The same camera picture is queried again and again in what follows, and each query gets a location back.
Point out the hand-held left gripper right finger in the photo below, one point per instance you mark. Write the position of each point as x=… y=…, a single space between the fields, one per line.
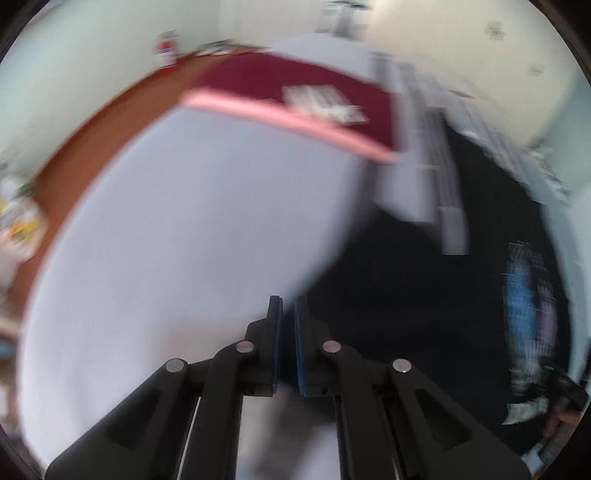
x=302 y=341

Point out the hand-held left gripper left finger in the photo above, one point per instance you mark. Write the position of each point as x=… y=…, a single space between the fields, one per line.
x=277 y=341

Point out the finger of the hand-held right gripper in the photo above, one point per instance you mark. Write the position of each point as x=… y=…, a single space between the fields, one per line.
x=524 y=314

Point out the black t-shirt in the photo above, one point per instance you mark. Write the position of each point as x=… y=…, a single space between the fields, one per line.
x=415 y=300

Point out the person's right hand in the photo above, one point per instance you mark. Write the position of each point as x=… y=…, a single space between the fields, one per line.
x=565 y=420

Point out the grey striped bed sheet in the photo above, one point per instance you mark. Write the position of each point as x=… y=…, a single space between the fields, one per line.
x=184 y=230

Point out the pink folded garment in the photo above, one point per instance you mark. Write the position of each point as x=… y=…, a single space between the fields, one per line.
x=277 y=117

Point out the maroon folded printed shirt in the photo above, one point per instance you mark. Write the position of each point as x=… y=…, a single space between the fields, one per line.
x=258 y=78

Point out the colourful clutter pile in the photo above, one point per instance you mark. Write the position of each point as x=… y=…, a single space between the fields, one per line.
x=16 y=217

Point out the red fire extinguisher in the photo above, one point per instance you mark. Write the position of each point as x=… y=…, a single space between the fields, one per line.
x=165 y=50

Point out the white barred gate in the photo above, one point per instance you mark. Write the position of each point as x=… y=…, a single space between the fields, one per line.
x=341 y=18

